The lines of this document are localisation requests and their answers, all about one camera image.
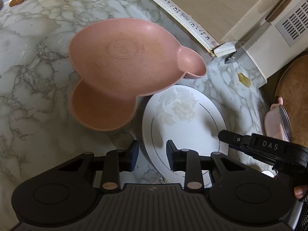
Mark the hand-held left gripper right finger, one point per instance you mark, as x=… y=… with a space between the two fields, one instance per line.
x=171 y=154

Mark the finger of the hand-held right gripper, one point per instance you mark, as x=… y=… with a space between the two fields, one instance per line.
x=232 y=139

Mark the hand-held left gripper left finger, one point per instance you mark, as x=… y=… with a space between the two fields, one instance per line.
x=133 y=154

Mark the stainless steel bowl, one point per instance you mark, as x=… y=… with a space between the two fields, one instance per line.
x=285 y=122

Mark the white floral plate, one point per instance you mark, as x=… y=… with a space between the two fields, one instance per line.
x=185 y=122

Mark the pink bear-shaped plate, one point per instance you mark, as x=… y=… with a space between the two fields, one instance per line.
x=125 y=67

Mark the person's right hand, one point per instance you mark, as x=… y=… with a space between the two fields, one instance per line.
x=299 y=192

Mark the small yellow scrap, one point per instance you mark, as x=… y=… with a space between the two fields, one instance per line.
x=244 y=80

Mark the round wooden cutting board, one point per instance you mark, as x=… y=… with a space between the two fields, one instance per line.
x=297 y=89

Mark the grey vent grille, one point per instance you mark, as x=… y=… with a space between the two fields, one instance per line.
x=294 y=22

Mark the white perforated edge strip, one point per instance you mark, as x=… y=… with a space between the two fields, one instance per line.
x=182 y=15

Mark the small orange-brown scrap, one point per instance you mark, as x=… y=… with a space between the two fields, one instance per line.
x=18 y=0

